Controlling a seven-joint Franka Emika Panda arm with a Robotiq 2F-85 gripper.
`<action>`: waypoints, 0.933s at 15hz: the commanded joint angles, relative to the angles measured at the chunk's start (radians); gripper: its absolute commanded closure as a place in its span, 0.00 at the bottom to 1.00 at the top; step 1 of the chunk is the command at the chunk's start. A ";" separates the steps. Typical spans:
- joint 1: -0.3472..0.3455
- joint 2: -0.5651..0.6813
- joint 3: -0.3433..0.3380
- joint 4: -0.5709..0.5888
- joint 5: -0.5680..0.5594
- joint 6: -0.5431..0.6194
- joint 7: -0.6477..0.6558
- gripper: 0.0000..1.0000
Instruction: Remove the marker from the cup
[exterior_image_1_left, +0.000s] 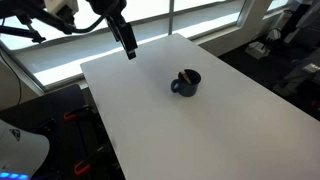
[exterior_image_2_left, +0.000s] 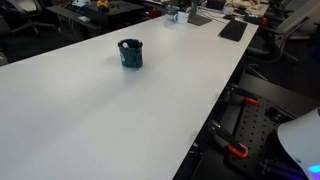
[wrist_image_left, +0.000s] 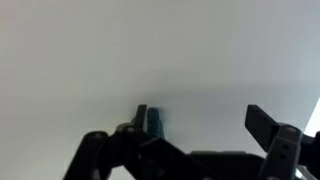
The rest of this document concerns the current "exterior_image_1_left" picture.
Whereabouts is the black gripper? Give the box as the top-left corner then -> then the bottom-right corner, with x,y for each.
85,0 -> 139,61

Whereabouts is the grey window mullion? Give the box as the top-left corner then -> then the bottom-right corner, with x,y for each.
167,0 -> 177,35

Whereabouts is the dark blue enamel mug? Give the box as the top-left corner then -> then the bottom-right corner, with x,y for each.
170,68 -> 202,98

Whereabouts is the white box on floor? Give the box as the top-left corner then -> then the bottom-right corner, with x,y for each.
245,40 -> 272,60

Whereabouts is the grey office chair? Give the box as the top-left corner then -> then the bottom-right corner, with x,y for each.
271,49 -> 320,98

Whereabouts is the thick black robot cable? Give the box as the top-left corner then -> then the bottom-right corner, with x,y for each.
31,6 -> 108,35

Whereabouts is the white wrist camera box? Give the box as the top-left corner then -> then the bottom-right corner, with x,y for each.
43,0 -> 80,25

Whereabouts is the black clamp with orange handle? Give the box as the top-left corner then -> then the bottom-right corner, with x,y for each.
62,104 -> 96,122
72,143 -> 114,177

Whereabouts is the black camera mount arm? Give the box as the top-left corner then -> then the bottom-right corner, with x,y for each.
0,0 -> 48,44

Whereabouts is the thin black wall cable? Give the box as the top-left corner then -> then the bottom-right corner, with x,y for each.
0,53 -> 23,105

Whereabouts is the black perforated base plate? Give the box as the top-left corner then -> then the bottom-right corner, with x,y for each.
0,83 -> 116,180

